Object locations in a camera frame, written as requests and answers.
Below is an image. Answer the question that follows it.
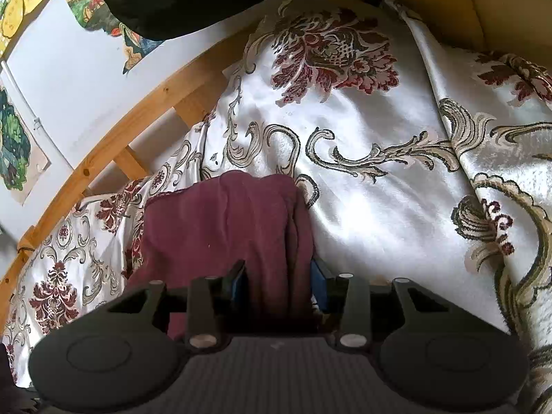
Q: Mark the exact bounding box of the white wall conduit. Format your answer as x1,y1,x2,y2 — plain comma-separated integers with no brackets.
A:
0,59,75,170

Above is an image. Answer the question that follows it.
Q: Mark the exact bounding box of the blond and green cartoon poster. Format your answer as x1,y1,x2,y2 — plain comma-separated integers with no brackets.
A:
0,78,51,206

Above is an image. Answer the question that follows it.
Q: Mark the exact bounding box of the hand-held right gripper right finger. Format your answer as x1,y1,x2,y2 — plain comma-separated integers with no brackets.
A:
309,256,449,348

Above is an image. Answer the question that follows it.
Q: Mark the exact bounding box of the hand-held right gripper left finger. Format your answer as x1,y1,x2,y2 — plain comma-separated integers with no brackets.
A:
106,260,248,350

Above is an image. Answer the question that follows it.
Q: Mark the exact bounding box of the orange and blue cartoon poster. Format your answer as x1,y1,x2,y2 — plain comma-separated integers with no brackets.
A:
60,0,167,75

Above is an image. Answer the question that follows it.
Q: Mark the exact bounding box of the yellow cartoon wall poster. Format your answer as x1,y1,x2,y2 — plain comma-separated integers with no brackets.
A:
0,0,58,58

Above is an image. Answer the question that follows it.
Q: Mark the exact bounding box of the white floral bedspread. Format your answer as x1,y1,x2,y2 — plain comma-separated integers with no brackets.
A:
0,0,552,414

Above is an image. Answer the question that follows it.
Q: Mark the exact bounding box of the wooden bed frame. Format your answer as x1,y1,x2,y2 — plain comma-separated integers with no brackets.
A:
0,37,262,305

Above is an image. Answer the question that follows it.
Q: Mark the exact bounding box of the maroon garment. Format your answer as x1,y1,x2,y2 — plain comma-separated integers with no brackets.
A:
122,170,321,342

